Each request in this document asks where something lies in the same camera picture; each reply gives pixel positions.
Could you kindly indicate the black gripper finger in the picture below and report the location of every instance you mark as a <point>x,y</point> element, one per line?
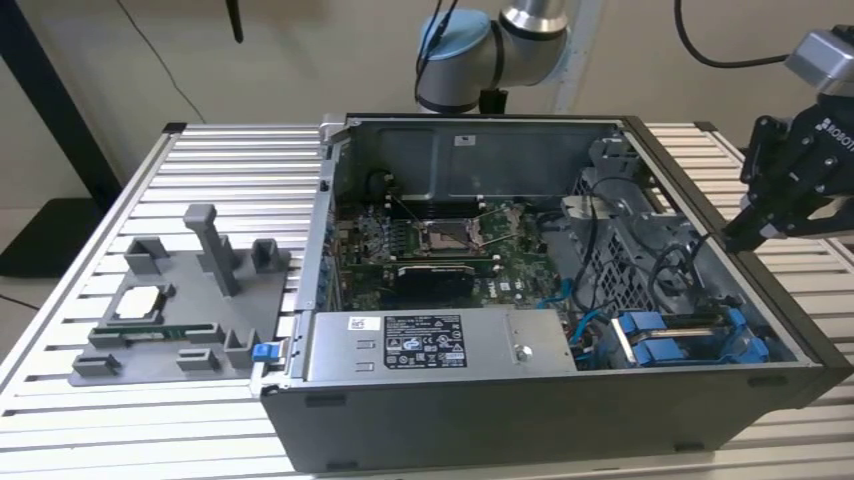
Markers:
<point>821,227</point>
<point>767,150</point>

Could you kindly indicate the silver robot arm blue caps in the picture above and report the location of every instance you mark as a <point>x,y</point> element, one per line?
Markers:
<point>460,75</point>

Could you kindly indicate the grey disk bay cage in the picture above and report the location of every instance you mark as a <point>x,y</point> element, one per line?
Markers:
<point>614,270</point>

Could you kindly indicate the black table corner cap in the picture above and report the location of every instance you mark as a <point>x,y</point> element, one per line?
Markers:
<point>706,127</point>
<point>175,127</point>

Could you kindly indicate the green motherboard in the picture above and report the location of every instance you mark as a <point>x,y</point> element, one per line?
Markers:
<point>520,287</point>

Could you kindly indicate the black RAM slots bank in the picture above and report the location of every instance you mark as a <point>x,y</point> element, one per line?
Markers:
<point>434,206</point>

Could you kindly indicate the CPU socket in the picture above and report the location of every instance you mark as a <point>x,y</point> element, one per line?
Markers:
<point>443,240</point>

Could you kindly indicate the thin metal locking lever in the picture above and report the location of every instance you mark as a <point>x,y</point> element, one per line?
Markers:
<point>408,210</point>

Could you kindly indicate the black graphics card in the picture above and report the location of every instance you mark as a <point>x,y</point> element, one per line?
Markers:
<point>434,285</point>

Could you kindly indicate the black power supply label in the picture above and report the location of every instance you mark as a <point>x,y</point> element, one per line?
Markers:
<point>423,342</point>

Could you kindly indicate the black open PC case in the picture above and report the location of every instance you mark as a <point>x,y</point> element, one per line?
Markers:
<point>467,425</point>

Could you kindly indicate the silver power supply box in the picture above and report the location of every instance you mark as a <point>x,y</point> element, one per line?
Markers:
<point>334,350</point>

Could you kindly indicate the grey parts rack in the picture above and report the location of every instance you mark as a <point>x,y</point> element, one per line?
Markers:
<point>260,300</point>

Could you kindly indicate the black hanging antenna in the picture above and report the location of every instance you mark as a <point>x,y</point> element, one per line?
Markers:
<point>235,22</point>

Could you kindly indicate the blue case latch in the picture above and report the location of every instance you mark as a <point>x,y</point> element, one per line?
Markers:
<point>266,352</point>

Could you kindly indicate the green RAM stick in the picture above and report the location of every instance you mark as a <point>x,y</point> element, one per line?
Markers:
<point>176,331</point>

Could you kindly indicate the silver CPU chip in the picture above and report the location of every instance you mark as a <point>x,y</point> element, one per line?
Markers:
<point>140,302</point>

